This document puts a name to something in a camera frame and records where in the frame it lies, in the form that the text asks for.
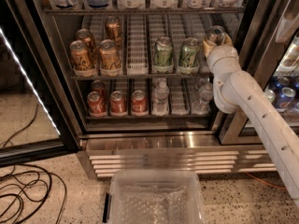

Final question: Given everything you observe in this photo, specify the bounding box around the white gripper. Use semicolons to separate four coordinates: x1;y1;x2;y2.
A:
203;34;241;81

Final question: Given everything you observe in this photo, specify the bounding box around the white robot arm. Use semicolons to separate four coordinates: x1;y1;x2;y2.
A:
203;35;299;206

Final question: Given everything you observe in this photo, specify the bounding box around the green can right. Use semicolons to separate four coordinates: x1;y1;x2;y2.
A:
178;37;199;68

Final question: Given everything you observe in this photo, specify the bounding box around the green can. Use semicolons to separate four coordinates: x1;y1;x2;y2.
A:
153;36;173;67
178;37;199;68

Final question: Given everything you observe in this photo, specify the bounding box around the closed right fridge door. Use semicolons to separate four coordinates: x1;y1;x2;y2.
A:
218;0;299;146

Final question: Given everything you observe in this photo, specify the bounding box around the green can left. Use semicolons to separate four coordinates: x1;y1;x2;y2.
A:
153;36;173;67

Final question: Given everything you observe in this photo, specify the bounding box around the silver can behind glass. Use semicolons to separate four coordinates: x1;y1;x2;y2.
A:
264;89;276;103

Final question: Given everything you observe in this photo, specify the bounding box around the blue can behind glass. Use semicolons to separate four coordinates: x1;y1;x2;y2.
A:
274;87;295;112

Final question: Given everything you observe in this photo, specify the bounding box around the stainless steel fridge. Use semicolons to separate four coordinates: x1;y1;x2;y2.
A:
6;0;299;179

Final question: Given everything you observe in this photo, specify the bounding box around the red can front right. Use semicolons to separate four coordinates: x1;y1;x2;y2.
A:
132;90;147;113

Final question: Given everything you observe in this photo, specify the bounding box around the gold can rear right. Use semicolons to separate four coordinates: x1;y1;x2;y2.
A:
105;16;122;46

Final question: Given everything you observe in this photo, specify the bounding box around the gold can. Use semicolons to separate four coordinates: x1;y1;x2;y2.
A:
70;40;94;71
76;29;98;65
105;16;122;46
99;39;121;71

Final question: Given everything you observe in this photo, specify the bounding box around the gold can front right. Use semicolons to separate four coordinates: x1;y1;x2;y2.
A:
99;39;121;71

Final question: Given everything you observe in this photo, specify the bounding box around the red can front middle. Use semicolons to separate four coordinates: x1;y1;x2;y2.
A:
109;91;127;114

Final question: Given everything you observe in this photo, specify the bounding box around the red can rear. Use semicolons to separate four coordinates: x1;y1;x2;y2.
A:
91;80;107;101

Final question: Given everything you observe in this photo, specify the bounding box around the gold can rear left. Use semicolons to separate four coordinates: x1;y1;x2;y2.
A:
76;29;98;65

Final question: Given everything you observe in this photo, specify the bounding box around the red can front left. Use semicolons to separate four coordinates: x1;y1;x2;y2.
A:
87;91;107;116

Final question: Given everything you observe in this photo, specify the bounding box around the gold can front left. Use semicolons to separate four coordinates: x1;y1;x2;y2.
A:
70;40;94;71

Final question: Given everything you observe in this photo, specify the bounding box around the open glass fridge door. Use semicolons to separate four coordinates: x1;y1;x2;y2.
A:
0;0;80;167

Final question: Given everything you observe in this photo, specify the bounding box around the clear water bottle right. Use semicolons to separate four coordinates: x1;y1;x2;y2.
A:
193;77;213;115

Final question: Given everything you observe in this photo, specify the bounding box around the clear water bottle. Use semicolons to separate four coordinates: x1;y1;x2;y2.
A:
152;80;170;116
193;77;213;115

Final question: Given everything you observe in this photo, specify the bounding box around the clear water bottle left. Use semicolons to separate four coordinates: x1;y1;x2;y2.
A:
152;80;170;116

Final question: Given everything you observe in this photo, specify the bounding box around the clear plastic bin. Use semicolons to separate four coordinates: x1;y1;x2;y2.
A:
107;170;206;224

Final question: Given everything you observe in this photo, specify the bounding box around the orange cable on floor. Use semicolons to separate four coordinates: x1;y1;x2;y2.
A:
243;171;288;191

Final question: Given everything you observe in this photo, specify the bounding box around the black cable on floor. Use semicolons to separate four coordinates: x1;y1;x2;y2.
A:
0;103;68;224

